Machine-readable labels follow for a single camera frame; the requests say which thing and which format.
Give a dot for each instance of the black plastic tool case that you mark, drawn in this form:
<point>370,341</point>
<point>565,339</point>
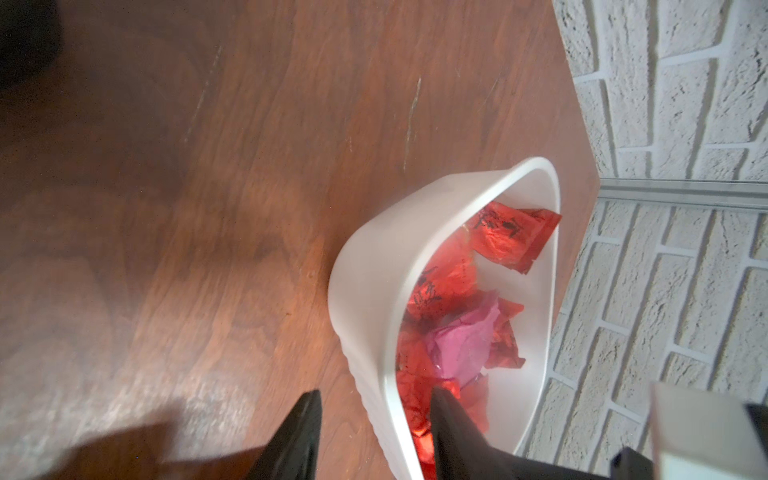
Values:
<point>31,38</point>

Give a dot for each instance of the red tea bag end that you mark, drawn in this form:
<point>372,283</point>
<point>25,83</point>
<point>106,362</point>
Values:
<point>513,238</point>

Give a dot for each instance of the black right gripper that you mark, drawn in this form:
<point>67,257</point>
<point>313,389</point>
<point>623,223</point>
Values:
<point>628,463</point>

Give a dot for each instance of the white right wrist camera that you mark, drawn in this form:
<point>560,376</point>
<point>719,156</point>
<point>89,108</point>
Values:
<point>704,435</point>

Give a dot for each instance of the red tea bag box bottom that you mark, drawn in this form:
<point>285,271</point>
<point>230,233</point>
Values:
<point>416,377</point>

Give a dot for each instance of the white plastic storage box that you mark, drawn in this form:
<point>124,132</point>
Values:
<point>377,269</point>

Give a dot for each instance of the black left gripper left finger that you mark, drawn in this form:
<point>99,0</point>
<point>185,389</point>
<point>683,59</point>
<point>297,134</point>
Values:
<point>292,451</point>

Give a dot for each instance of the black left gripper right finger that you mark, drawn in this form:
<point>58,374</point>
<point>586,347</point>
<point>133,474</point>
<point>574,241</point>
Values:
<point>461,451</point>

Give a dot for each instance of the aluminium corner post right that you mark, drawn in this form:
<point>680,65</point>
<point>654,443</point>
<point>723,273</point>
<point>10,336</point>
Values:
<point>707,194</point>

